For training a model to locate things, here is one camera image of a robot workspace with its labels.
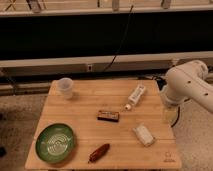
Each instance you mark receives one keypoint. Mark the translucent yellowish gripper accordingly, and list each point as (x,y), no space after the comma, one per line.
(169,115)

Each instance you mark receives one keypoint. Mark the white plastic bottle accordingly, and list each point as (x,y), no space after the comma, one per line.
(135,96)

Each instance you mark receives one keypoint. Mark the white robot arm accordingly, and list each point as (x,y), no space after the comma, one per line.
(186,81)

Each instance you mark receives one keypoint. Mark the green ceramic bowl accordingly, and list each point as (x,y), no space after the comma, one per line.
(55,143)

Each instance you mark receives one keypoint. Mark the white wrapped packet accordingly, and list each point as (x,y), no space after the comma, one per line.
(144,135)

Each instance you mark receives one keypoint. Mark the wooden slatted table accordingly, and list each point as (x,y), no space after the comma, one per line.
(126,151)

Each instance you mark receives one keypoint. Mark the dark brown rectangular block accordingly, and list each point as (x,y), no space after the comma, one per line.
(108,116)

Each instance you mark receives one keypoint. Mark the red brown sausage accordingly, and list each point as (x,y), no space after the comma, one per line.
(98,153)

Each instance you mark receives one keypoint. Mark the clear plastic cup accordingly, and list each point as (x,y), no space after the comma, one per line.
(65,87)

